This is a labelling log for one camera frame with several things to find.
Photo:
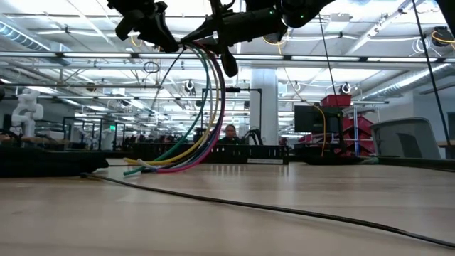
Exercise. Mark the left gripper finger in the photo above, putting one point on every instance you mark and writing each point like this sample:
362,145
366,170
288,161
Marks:
156,35
167,30

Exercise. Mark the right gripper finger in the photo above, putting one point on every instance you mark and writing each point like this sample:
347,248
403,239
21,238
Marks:
209,44
202,33

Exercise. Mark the black work glove grey cuff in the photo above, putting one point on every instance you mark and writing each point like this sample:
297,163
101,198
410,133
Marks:
53,161

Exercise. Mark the white pillar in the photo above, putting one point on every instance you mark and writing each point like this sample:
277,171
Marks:
264,103

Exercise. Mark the person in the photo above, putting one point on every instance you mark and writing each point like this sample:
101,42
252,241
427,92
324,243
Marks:
231,133

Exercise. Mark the long ceiling light bar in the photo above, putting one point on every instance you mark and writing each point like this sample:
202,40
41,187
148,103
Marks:
355,58

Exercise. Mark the black monitor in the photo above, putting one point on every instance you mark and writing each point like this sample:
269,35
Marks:
313,119

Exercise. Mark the red storage bin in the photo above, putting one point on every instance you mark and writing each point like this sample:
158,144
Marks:
336,101

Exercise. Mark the white robot figure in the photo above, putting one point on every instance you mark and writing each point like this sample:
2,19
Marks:
26,110

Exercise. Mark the stack of red bins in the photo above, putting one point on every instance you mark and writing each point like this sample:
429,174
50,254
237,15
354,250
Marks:
359,128

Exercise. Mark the black camera stand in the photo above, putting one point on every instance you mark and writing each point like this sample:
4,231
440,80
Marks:
231,89

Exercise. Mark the silver ventilation duct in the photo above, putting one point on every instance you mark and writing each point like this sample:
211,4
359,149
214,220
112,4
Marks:
405,81

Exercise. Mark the black aluminium frame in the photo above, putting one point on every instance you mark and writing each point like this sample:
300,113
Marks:
419,163

